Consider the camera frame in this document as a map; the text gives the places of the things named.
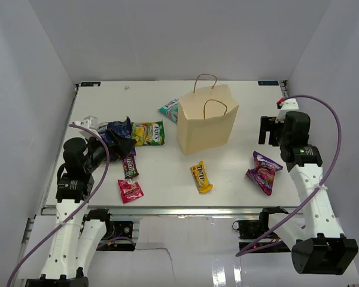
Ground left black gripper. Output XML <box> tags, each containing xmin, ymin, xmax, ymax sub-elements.
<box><xmin>84</xmin><ymin>128</ymin><xmax>136</xmax><ymax>172</ymax></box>

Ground dark blue candy bag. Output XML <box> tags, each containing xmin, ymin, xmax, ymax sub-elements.
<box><xmin>97</xmin><ymin>117</ymin><xmax>132</xmax><ymax>143</ymax></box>

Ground brown M&M's packet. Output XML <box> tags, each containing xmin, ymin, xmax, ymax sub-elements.
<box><xmin>123</xmin><ymin>155</ymin><xmax>139</xmax><ymax>179</ymax></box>

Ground green yellow Fox's candy bag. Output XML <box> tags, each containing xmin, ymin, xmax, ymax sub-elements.
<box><xmin>131</xmin><ymin>121</ymin><xmax>165</xmax><ymax>146</ymax></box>

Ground red candy packet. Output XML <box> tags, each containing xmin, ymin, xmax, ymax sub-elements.
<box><xmin>118</xmin><ymin>179</ymin><xmax>144</xmax><ymax>204</ymax></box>

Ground purple candy bag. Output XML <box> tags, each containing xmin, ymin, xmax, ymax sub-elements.
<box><xmin>246</xmin><ymin>151</ymin><xmax>283</xmax><ymax>196</ymax></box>

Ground teal Fox's candy bag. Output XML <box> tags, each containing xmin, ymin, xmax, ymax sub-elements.
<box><xmin>158</xmin><ymin>99</ymin><xmax>178</xmax><ymax>124</ymax></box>

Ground yellow M&M's packet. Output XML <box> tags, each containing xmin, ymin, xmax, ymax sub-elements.
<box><xmin>190</xmin><ymin>161</ymin><xmax>213</xmax><ymax>194</ymax></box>

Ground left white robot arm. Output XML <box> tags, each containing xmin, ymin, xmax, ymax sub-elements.
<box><xmin>28</xmin><ymin>127</ymin><xmax>115</xmax><ymax>286</ymax></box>

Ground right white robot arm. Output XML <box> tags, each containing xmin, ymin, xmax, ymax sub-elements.
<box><xmin>258</xmin><ymin>111</ymin><xmax>358</xmax><ymax>275</ymax></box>

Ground brown paper bag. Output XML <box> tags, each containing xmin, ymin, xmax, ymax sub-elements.
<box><xmin>177</xmin><ymin>73</ymin><xmax>239</xmax><ymax>155</ymax></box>

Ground right blue table label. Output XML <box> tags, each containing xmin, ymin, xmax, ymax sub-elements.
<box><xmin>257</xmin><ymin>81</ymin><xmax>279</xmax><ymax>86</ymax></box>

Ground blue table label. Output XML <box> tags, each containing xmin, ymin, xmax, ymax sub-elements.
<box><xmin>80</xmin><ymin>81</ymin><xmax>101</xmax><ymax>87</ymax></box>
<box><xmin>257</xmin><ymin>81</ymin><xmax>279</xmax><ymax>86</ymax></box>

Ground left blue table label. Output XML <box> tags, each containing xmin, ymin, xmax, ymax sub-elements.
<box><xmin>80</xmin><ymin>81</ymin><xmax>101</xmax><ymax>87</ymax></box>

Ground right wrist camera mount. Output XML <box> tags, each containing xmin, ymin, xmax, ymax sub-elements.
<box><xmin>276</xmin><ymin>98</ymin><xmax>299</xmax><ymax>123</ymax></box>

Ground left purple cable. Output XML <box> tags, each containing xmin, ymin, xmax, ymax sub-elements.
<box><xmin>6</xmin><ymin>124</ymin><xmax>111</xmax><ymax>287</ymax></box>

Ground purple cable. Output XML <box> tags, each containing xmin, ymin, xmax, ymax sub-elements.
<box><xmin>235</xmin><ymin>94</ymin><xmax>342</xmax><ymax>258</ymax></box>
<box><xmin>6</xmin><ymin>124</ymin><xmax>111</xmax><ymax>287</ymax></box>

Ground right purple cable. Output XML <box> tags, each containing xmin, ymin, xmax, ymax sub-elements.
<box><xmin>235</xmin><ymin>94</ymin><xmax>342</xmax><ymax>258</ymax></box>

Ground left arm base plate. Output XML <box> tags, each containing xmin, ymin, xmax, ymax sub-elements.
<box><xmin>98</xmin><ymin>221</ymin><xmax>138</xmax><ymax>252</ymax></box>

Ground aluminium front rail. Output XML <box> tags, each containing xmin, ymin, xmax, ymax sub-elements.
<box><xmin>41</xmin><ymin>206</ymin><xmax>306</xmax><ymax>216</ymax></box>

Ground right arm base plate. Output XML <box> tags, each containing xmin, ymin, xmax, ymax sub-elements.
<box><xmin>232</xmin><ymin>220</ymin><xmax>290</xmax><ymax>253</ymax></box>

